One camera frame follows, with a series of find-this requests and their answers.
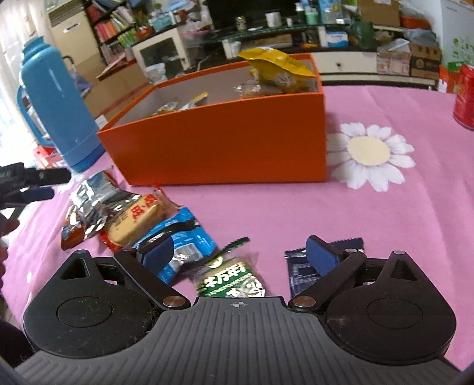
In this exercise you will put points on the dark bookshelf with books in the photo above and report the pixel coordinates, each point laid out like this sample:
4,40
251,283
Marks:
111,29

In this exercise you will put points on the red drink can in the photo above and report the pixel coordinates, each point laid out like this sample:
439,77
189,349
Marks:
466,100

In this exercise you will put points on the black television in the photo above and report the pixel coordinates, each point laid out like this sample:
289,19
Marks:
251,11

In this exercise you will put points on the yellow clear snack packet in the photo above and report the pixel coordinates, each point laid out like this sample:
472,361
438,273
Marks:
194,101

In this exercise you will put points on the glass jar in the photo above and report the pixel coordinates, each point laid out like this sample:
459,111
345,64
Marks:
241,23

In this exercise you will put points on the person's left hand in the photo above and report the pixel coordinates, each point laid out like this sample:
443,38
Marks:
9,225

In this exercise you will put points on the pink floral tablecloth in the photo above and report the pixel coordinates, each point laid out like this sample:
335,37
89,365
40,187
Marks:
277,211

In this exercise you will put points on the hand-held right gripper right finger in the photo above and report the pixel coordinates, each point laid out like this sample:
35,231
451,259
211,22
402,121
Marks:
322,255

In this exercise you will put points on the printed pink carton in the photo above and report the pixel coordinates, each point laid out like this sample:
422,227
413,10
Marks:
393,63

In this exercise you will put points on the green shopping bag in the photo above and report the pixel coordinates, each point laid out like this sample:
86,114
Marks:
362,35

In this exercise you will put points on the dark blue snack packet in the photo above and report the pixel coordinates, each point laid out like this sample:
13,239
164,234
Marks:
300,274

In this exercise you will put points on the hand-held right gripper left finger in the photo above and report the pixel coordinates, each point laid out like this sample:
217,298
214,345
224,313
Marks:
159,253

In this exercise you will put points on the red label biscuit packet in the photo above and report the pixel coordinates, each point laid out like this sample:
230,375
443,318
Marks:
133,220

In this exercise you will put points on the white tv stand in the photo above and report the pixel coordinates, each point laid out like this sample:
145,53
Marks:
344,63

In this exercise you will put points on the blue tissue pack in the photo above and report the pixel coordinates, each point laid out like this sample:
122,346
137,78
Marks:
337,39

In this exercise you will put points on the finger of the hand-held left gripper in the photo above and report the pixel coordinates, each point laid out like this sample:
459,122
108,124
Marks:
39,194
48,176

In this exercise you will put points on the red plastic stool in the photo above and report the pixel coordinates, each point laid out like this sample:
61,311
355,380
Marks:
46,155

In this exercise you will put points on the blue thermos jug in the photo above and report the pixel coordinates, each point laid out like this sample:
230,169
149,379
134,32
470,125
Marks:
59,103

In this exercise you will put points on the silver foil snack packet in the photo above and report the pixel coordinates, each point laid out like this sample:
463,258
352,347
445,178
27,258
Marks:
92,200

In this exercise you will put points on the beige standing air conditioner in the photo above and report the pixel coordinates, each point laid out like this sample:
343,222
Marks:
72,33

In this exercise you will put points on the yellow snack bag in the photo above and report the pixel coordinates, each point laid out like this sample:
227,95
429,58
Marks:
281,68

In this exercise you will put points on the large taped cardboard boxes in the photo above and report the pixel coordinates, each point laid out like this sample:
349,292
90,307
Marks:
118,89

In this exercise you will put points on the green snack packet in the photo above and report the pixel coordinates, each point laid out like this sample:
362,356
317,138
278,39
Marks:
229,277

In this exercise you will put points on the white refrigerator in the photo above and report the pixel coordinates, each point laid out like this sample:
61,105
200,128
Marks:
457,29

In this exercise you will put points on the white glass door cabinet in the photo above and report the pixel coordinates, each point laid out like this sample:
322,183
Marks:
159,55

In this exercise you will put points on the clear brown snack packet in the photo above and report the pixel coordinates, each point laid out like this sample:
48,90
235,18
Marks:
255,90

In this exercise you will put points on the brown printed carton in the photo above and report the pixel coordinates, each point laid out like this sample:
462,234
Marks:
426,61

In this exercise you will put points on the orange cardboard box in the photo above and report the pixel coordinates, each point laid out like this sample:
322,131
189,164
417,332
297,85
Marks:
222,140

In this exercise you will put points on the brown cardboard box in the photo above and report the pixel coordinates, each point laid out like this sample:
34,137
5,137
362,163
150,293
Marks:
377,13

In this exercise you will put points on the white toilet paper roll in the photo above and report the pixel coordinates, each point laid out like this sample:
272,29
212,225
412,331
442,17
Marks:
273,19

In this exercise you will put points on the orange gift box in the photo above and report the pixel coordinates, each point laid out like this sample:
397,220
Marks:
448,77

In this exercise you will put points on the folding cart with blue bag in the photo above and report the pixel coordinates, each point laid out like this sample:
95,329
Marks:
79,79

